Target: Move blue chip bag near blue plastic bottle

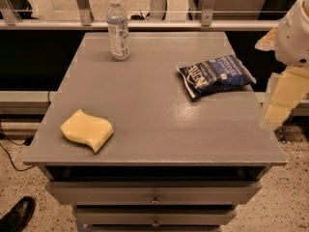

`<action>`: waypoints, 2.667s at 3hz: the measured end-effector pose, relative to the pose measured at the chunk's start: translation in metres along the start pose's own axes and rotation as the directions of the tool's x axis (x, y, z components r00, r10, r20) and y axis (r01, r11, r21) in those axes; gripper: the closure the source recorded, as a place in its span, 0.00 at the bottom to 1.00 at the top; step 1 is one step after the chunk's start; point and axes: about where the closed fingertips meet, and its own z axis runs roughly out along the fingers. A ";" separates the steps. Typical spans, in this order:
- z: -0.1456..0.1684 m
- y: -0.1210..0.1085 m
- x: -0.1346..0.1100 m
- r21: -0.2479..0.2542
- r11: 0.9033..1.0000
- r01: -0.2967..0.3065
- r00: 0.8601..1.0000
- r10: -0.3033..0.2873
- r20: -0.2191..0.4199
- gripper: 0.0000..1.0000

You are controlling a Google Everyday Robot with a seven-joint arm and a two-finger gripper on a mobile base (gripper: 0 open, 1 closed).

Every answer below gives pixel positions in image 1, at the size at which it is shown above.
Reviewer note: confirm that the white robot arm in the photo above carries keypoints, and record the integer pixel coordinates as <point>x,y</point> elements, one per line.
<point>296,21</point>

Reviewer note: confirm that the metal railing frame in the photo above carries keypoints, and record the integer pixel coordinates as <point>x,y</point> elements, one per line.
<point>143,15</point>

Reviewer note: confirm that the lower grey drawer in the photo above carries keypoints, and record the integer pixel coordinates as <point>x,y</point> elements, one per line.
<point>154,216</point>

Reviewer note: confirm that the grey drawer cabinet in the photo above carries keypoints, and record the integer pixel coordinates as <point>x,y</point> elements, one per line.
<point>160,133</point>

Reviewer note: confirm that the clear plastic water bottle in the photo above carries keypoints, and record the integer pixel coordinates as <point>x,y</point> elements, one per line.
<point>116,18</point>

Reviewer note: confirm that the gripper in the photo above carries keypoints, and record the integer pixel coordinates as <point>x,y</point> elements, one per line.
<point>292,40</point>

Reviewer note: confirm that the black leather shoe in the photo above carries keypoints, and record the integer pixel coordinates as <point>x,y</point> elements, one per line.
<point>18,216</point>

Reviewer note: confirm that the upper grey drawer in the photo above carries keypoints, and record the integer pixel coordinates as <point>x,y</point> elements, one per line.
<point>153,193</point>

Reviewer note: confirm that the grey drawer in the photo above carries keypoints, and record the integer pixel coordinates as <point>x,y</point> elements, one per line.
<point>154,216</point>
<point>153,193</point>

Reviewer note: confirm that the blue chip bag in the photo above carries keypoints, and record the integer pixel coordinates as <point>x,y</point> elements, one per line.
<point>215,75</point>

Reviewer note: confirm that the yellow sponge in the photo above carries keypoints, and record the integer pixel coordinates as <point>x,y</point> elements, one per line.
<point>86,129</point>

